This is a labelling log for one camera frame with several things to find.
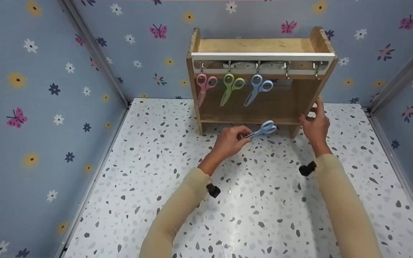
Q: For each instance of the person's left hand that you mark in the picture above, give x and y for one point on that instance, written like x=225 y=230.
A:
x=228 y=143

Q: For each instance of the person's right hand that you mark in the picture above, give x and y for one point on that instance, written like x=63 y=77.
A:
x=316 y=129

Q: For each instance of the person's right thumb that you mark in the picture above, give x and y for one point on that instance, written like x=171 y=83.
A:
x=306 y=119

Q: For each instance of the person's left thumb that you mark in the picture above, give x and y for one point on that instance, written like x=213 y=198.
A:
x=241 y=130

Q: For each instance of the person's right index finger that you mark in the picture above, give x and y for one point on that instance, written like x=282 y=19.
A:
x=320 y=108

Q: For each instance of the person's left fingers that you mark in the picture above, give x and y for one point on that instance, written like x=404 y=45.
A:
x=244 y=142

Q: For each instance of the blue scissors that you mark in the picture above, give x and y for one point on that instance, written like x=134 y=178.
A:
x=265 y=129
x=256 y=89

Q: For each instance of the wooden rack with hooks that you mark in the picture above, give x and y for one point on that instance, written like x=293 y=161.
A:
x=256 y=46

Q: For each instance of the person's left forearm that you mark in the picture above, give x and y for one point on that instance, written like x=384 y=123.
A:
x=177 y=215

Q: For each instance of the person's right forearm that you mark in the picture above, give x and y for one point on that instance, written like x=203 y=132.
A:
x=342 y=208

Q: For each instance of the green scissors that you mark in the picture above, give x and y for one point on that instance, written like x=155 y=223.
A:
x=228 y=89

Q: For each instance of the black wrist band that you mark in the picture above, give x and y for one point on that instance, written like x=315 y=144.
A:
x=213 y=190
x=307 y=168

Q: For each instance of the pink scissors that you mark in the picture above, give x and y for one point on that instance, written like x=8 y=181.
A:
x=203 y=87

